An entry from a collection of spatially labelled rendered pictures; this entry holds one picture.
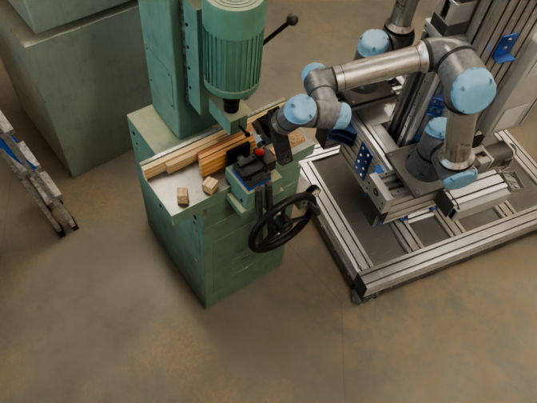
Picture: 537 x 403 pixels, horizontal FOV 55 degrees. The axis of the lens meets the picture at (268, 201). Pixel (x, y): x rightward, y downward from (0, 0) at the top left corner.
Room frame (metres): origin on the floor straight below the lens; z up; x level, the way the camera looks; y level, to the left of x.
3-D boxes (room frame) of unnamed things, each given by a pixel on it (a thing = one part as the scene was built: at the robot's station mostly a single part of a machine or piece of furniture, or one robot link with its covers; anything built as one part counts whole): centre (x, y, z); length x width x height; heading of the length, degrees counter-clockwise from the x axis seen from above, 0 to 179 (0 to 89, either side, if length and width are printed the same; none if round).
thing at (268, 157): (1.08, 0.06, 0.99); 0.13 x 0.11 x 0.06; 132
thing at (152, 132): (1.33, 0.25, 0.76); 0.57 x 0.45 x 0.09; 42
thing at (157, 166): (1.23, 0.20, 0.92); 0.60 x 0.02 x 0.05; 132
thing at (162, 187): (1.14, 0.12, 0.87); 0.61 x 0.30 x 0.06; 132
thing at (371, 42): (1.76, -0.33, 0.98); 0.13 x 0.12 x 0.14; 134
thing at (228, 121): (1.26, 0.18, 1.03); 0.14 x 0.07 x 0.09; 42
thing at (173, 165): (1.27, 0.13, 0.92); 0.60 x 0.02 x 0.04; 132
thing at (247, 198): (1.07, 0.06, 0.91); 0.15 x 0.14 x 0.09; 132
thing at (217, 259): (1.33, 0.25, 0.35); 0.58 x 0.45 x 0.71; 42
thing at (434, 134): (1.32, -0.58, 0.98); 0.13 x 0.12 x 0.14; 18
